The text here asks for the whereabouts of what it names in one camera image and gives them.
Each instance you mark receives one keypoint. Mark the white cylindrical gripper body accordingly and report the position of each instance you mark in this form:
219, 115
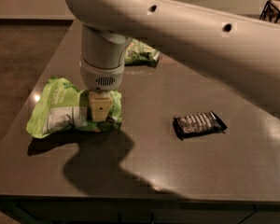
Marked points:
100, 76

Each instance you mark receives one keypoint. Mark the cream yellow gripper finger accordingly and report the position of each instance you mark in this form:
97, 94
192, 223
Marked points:
100, 105

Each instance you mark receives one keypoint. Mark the light green rice chip bag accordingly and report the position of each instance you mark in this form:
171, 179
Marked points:
62, 106

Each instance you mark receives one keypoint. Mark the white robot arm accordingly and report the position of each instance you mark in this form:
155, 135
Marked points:
239, 52

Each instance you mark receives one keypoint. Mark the green jalapeno chip bag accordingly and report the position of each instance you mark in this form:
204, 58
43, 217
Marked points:
139, 53

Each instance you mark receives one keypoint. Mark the black candy bar wrapper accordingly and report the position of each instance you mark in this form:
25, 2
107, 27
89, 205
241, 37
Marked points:
198, 124

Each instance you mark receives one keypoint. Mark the black wire basket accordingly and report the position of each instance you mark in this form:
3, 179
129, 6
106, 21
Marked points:
271, 12

